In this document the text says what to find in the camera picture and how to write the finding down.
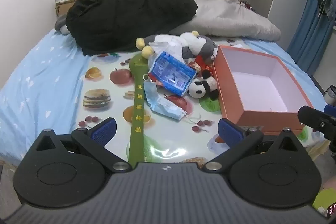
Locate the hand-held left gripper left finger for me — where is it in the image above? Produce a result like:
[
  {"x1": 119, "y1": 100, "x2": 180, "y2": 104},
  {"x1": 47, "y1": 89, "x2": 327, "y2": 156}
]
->
[{"x1": 34, "y1": 117, "x2": 133, "y2": 172}]

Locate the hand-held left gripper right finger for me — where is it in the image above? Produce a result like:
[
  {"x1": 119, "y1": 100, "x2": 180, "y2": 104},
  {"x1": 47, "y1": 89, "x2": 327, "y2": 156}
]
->
[{"x1": 205, "y1": 118, "x2": 301, "y2": 172}]

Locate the orange box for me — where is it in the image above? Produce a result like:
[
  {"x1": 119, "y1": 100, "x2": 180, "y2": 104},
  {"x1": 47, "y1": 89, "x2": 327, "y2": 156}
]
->
[{"x1": 212, "y1": 44, "x2": 314, "y2": 132}]

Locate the panda plush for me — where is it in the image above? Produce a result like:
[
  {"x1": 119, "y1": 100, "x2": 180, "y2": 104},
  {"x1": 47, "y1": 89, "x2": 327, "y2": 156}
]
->
[{"x1": 187, "y1": 74, "x2": 219, "y2": 101}]

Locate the blue face mask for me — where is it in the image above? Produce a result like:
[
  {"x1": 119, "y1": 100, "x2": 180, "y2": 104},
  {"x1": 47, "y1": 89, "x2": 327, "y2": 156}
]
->
[{"x1": 143, "y1": 74, "x2": 201, "y2": 123}]

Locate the blue packet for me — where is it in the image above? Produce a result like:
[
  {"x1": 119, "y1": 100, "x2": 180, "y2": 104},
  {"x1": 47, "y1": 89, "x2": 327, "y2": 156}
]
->
[{"x1": 148, "y1": 51, "x2": 197, "y2": 97}]

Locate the grey white penguin plush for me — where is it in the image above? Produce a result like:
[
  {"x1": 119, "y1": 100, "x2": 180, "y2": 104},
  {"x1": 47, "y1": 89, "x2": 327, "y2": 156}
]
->
[{"x1": 135, "y1": 31, "x2": 216, "y2": 59}]

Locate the small grey container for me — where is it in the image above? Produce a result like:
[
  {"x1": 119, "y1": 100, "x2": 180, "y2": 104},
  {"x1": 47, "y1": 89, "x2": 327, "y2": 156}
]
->
[{"x1": 323, "y1": 85, "x2": 336, "y2": 105}]

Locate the fruit printed mat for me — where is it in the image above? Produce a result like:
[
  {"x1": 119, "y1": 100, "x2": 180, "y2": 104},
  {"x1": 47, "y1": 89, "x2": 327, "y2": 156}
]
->
[{"x1": 76, "y1": 36, "x2": 331, "y2": 164}]

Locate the person's pink trouser leg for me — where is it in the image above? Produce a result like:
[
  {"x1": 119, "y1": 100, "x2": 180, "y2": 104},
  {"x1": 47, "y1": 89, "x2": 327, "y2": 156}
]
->
[{"x1": 322, "y1": 177, "x2": 336, "y2": 194}]

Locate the yellow-green object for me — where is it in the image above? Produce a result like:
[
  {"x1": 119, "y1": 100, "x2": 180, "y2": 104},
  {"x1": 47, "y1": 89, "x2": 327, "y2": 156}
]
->
[{"x1": 312, "y1": 187, "x2": 336, "y2": 216}]

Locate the blue curtain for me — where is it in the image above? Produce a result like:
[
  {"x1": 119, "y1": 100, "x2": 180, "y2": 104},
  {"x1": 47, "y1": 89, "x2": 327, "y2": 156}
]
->
[{"x1": 287, "y1": 0, "x2": 336, "y2": 75}]

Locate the grey cloth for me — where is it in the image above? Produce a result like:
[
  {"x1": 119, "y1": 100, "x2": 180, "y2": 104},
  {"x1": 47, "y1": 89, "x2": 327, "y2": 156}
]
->
[{"x1": 55, "y1": 15, "x2": 70, "y2": 35}]

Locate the grey pillow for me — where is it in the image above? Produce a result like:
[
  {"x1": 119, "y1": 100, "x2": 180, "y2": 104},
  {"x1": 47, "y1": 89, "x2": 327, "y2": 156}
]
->
[{"x1": 168, "y1": 0, "x2": 281, "y2": 42}]

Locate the black jacket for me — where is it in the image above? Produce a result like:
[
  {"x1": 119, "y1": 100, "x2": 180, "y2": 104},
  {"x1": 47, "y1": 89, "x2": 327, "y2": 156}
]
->
[{"x1": 66, "y1": 0, "x2": 198, "y2": 56}]

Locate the row of small bottles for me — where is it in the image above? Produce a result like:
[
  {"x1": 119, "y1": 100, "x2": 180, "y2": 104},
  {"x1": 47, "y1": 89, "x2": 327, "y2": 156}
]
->
[{"x1": 239, "y1": 0, "x2": 259, "y2": 13}]

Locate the cardboard box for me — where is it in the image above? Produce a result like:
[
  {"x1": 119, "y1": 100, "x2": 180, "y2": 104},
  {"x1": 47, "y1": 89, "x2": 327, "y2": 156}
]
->
[{"x1": 55, "y1": 0, "x2": 84, "y2": 17}]

